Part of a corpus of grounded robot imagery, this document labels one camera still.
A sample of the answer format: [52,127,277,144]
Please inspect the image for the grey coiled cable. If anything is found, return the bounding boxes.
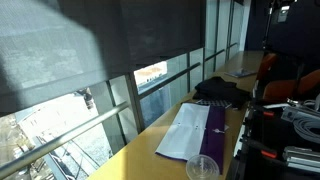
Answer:
[292,117,320,145]

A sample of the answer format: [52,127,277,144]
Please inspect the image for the silver metal rails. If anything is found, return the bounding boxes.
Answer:
[283,146,320,173]

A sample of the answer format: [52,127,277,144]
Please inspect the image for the checkerboard marker sheet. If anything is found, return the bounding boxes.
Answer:
[196,99,232,109]

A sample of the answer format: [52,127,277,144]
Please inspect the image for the dark roller window blind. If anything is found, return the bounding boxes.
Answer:
[0,0,206,115]

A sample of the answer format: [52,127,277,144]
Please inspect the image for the orange chair far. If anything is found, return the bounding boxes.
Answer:
[257,53,277,80]

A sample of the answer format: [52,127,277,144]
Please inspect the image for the black equipment cart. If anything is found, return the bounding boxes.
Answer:
[225,105,320,180]

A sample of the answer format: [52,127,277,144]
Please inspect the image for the blue booklet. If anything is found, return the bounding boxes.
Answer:
[226,68,256,78]

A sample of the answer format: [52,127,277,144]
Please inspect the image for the metal window handrail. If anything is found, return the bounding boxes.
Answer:
[0,41,238,180]

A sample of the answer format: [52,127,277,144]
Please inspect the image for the orange chair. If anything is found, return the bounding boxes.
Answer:
[262,70,320,102]
[257,53,277,80]

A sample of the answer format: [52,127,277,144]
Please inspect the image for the clear plastic cup lid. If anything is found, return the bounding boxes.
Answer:
[186,154,220,180]

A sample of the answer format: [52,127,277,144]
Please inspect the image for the black cloth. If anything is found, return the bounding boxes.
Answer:
[193,76,251,109]

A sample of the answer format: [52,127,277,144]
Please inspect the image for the orange chair near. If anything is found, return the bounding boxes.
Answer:
[262,70,320,102]

